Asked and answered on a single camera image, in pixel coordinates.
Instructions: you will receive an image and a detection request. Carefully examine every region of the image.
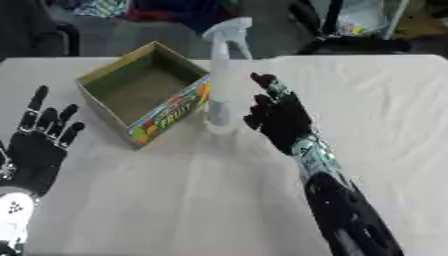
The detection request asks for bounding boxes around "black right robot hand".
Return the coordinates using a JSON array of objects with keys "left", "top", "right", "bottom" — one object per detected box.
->
[{"left": 241, "top": 72, "right": 315, "bottom": 157}]

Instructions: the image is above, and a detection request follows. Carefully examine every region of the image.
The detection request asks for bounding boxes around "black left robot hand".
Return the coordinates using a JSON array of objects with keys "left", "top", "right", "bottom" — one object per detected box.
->
[{"left": 0, "top": 85, "right": 88, "bottom": 198}]

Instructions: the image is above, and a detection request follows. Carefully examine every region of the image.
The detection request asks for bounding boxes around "white spray bottle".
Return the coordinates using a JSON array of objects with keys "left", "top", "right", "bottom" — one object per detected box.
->
[{"left": 199, "top": 16, "right": 256, "bottom": 127}]

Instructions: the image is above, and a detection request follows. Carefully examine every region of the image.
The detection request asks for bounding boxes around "tan cardboard box green inside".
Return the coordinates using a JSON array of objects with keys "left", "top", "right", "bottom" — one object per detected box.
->
[{"left": 73, "top": 40, "right": 214, "bottom": 149}]

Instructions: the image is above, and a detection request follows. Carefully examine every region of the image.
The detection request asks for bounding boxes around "black tripod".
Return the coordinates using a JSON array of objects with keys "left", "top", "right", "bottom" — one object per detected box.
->
[{"left": 287, "top": 0, "right": 413, "bottom": 55}]

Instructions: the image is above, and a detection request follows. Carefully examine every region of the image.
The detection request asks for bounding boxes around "black chair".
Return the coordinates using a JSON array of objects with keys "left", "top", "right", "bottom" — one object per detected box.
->
[{"left": 0, "top": 0, "right": 83, "bottom": 61}]

